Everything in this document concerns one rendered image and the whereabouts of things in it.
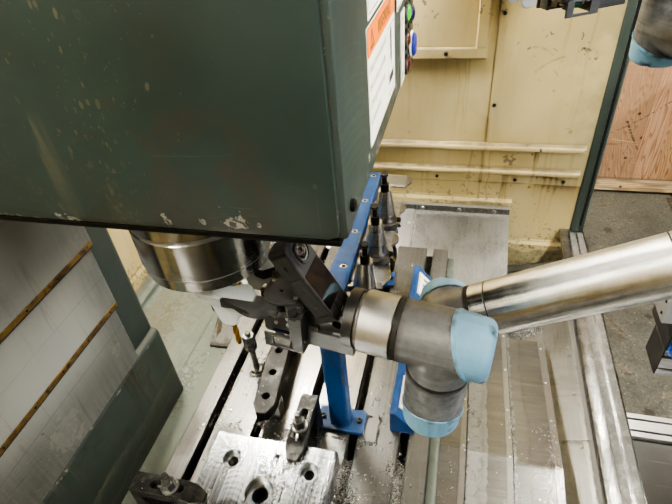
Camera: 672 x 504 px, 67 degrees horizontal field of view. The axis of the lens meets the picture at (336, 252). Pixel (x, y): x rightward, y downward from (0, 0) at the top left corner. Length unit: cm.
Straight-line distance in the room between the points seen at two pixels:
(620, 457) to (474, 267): 67
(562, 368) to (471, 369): 99
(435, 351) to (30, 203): 42
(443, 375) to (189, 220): 32
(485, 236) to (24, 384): 129
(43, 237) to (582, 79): 132
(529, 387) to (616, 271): 79
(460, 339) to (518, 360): 94
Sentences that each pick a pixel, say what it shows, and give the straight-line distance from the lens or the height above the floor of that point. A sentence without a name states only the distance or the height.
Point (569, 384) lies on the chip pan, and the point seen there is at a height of 67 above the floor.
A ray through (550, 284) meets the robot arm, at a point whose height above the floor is 139.
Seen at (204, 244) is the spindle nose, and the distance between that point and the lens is 54.
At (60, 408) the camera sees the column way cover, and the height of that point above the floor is 101.
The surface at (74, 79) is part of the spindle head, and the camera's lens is 43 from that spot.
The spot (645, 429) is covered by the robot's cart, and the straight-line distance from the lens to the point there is 207.
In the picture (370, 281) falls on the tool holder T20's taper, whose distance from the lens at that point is 85.
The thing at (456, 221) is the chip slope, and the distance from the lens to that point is 171.
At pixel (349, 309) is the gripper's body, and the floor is 142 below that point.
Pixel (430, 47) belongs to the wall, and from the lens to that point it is 150.
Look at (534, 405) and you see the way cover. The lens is 138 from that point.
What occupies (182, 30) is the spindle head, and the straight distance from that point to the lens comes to 37.
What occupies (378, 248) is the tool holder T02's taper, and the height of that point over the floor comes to 125.
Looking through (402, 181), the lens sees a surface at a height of 122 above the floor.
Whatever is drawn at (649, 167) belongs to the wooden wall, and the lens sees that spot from 361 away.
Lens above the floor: 183
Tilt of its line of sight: 39 degrees down
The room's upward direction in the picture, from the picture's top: 6 degrees counter-clockwise
